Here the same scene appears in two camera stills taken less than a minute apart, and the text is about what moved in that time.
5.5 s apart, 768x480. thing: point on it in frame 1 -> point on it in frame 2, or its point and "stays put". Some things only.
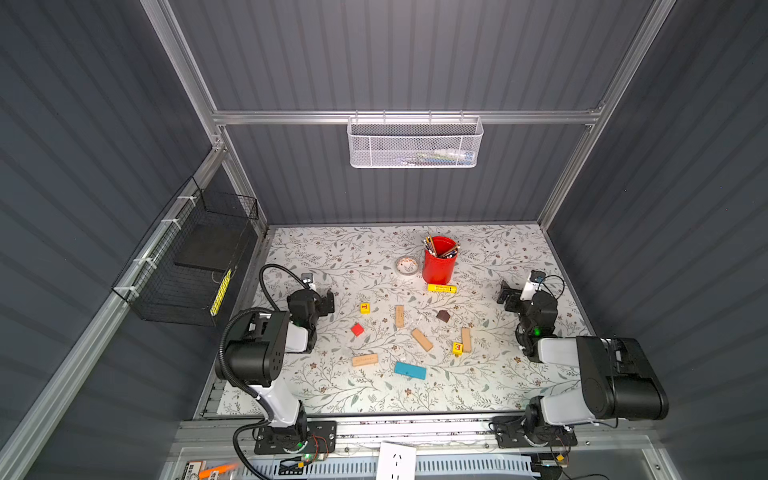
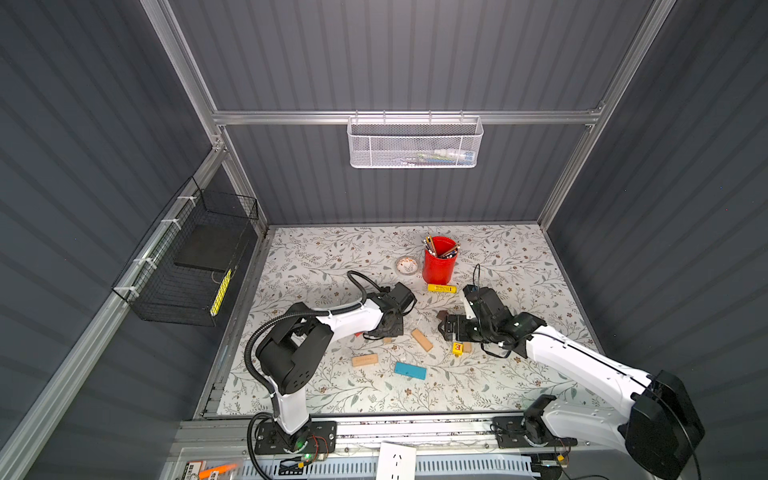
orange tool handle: x=220 y=469 stays put
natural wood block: x=365 y=360 stays put
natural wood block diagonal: x=422 y=340 stays put
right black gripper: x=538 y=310 -> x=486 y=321
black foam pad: x=209 y=245 stays put
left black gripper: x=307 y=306 -> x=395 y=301
